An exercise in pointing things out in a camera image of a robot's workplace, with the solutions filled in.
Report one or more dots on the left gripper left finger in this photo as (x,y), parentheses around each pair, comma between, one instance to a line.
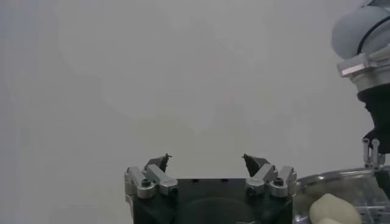
(160,178)

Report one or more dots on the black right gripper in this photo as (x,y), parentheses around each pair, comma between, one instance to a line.
(382,115)

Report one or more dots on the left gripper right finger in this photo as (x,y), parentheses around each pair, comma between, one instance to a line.
(262,175)

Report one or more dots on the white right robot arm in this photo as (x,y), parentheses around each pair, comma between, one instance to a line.
(350,30)

